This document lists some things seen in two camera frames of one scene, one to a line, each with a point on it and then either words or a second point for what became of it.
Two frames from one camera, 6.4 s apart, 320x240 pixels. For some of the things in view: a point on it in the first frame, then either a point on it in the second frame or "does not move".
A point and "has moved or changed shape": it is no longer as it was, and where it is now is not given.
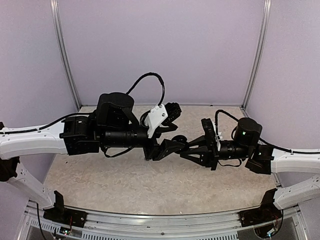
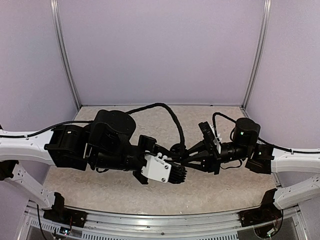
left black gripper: [159, 151] -> [146, 141]
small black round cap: [179, 138] has moved or changed shape
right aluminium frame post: [264, 41] does not move
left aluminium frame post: [55, 8] does not move
